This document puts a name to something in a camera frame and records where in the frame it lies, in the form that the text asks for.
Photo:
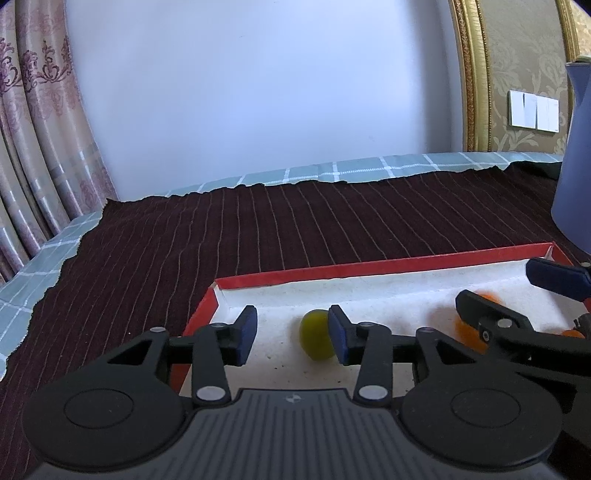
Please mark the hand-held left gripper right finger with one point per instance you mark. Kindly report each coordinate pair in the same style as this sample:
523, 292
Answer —
336, 332

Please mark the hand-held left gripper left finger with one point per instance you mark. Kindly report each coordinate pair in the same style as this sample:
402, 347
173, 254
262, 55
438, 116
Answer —
249, 332

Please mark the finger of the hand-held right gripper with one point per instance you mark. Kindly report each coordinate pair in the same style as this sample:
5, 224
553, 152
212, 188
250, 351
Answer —
475, 307
558, 277

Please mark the small green round fruit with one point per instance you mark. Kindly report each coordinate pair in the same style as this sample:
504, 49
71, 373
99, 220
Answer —
314, 334

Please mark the orange round fruit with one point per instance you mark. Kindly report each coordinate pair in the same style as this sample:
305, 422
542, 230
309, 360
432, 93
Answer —
468, 334
572, 333

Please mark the red-rimmed white cardboard tray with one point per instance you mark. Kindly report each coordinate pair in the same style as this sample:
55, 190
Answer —
277, 321

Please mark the blue kettle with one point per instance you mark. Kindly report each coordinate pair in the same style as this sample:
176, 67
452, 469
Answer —
575, 184

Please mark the light blue checked tablecloth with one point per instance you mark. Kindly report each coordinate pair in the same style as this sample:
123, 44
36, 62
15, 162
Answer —
27, 286

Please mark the pink patterned curtain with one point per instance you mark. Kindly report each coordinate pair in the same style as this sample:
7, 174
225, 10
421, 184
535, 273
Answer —
41, 138

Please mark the white wall switch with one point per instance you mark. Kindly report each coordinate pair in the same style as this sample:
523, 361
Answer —
548, 114
521, 108

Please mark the gold wall moulding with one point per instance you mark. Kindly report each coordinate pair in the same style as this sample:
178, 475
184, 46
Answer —
570, 32
475, 78

